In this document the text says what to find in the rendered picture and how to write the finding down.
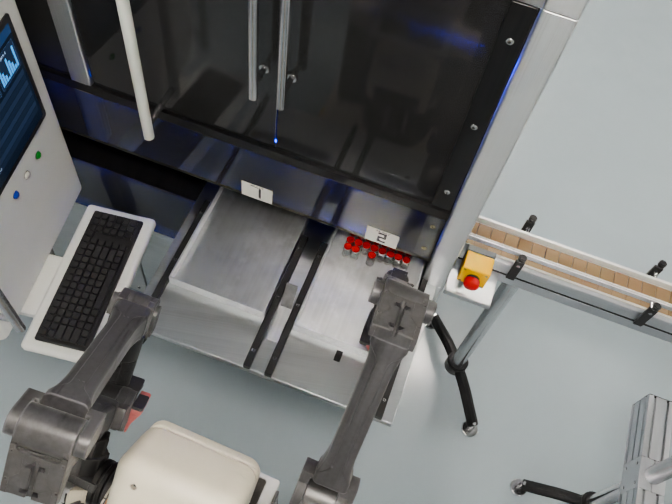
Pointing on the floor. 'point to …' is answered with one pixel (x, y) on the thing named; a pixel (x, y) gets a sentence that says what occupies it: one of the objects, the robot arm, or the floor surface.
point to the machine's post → (505, 129)
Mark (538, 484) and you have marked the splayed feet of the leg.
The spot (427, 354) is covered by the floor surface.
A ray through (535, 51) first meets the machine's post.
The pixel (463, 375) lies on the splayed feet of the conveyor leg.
